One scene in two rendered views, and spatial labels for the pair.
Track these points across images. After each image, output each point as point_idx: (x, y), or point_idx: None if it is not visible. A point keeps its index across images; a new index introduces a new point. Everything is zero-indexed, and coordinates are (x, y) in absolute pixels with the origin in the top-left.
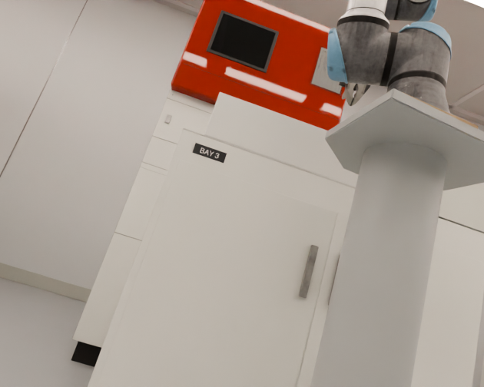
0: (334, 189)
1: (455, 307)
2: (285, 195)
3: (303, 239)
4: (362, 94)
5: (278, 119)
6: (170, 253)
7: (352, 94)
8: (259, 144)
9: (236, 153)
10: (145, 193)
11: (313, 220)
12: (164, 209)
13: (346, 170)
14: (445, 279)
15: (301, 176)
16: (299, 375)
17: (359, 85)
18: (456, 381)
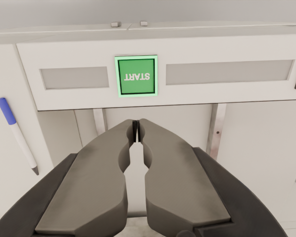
0: (137, 31)
1: None
2: (193, 26)
3: (155, 26)
4: (88, 146)
5: (288, 32)
6: (245, 21)
7: (149, 130)
8: (269, 28)
9: (281, 27)
10: (292, 195)
11: (151, 27)
12: (278, 21)
13: (124, 34)
14: None
15: (187, 29)
16: (131, 24)
17: (109, 183)
18: (19, 27)
